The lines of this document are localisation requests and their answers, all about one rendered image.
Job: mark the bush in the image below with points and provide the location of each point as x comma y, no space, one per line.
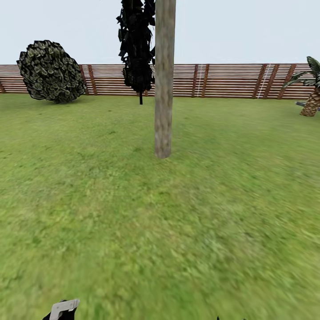
50,73
313,102

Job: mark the tree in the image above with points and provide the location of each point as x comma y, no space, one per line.
135,38
164,71

